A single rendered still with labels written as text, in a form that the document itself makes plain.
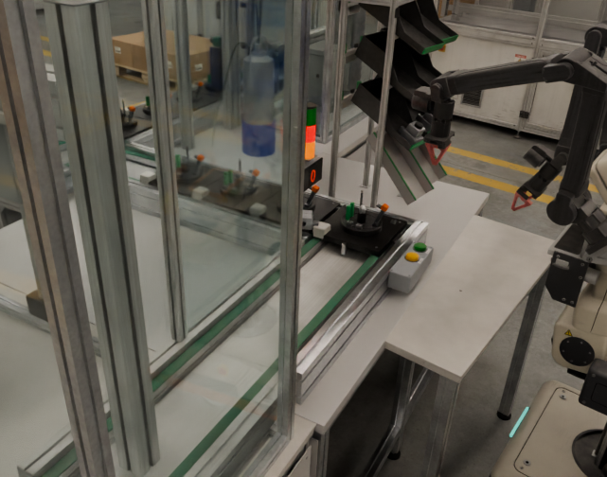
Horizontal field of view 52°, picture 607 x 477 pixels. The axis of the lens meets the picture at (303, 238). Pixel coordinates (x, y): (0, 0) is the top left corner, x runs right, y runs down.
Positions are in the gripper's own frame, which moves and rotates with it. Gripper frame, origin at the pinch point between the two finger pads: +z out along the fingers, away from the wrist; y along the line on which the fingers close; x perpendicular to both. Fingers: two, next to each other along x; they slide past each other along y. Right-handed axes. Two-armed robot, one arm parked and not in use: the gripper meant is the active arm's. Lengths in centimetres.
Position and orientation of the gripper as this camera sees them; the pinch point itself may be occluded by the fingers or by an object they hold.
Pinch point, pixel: (435, 162)
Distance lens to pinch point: 194.6
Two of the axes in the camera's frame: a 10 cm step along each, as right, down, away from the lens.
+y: -5.0, 4.2, -7.5
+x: 8.6, 2.9, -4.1
